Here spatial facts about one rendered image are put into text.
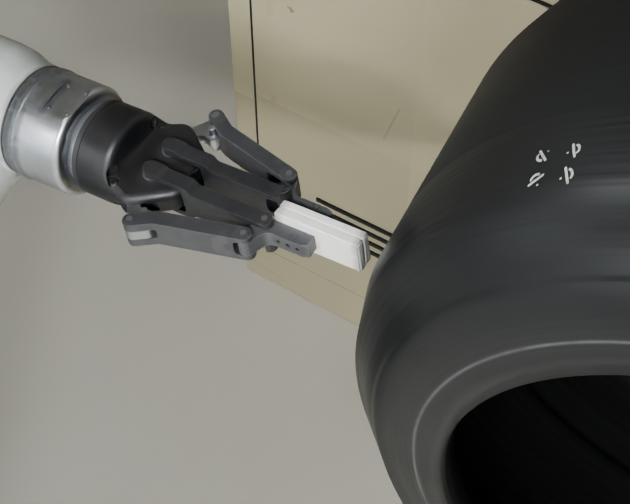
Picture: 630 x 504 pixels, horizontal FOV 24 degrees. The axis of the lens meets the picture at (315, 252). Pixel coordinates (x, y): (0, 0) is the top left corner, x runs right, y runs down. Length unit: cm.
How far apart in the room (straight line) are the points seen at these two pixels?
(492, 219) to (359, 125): 112
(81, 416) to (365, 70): 76
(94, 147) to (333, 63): 75
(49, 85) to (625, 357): 56
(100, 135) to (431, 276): 38
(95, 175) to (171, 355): 119
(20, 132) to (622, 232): 56
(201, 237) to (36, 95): 18
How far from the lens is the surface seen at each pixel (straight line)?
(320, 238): 103
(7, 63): 115
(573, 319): 73
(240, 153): 109
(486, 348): 78
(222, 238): 104
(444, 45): 167
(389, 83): 177
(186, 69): 260
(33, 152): 112
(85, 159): 110
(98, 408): 224
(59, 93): 112
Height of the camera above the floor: 197
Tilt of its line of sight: 57 degrees down
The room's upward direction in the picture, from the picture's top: straight up
